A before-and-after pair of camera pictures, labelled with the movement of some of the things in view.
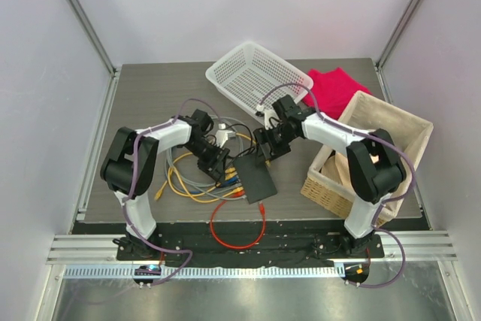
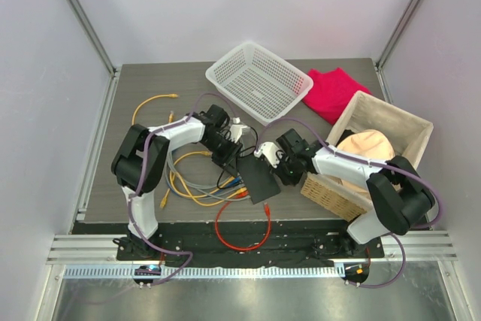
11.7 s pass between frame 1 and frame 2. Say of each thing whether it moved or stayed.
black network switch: stayed
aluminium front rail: stayed
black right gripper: moved
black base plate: stayed
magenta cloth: stayed
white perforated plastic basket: stayed
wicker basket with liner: stayed
